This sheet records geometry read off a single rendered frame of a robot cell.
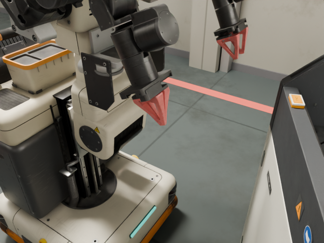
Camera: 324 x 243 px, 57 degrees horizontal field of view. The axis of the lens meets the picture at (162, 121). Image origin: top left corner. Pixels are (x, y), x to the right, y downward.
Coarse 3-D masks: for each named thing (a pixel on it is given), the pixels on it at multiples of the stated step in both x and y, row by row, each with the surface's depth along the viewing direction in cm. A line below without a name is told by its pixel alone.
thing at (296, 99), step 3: (288, 96) 79; (294, 96) 77; (297, 96) 77; (294, 99) 76; (297, 99) 76; (300, 99) 76; (294, 102) 75; (297, 102) 75; (300, 102) 75; (291, 105) 75; (294, 105) 75
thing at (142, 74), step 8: (136, 56) 55; (128, 64) 56; (136, 64) 56; (144, 64) 56; (152, 64) 57; (128, 72) 57; (136, 72) 56; (144, 72) 56; (152, 72) 57; (160, 72) 62; (168, 72) 60; (136, 80) 57; (144, 80) 57; (152, 80) 57; (160, 80) 59; (128, 88) 59; (136, 88) 56; (144, 88) 54; (128, 96) 58
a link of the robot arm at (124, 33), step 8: (128, 24) 55; (120, 32) 54; (128, 32) 54; (112, 40) 56; (120, 40) 54; (128, 40) 54; (120, 48) 55; (128, 48) 55; (136, 48) 55; (120, 56) 56; (128, 56) 55; (144, 56) 57
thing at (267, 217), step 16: (272, 144) 89; (272, 160) 87; (272, 176) 85; (256, 192) 106; (272, 192) 83; (256, 208) 103; (272, 208) 81; (256, 224) 100; (272, 224) 79; (288, 224) 66; (256, 240) 97; (272, 240) 77; (288, 240) 64
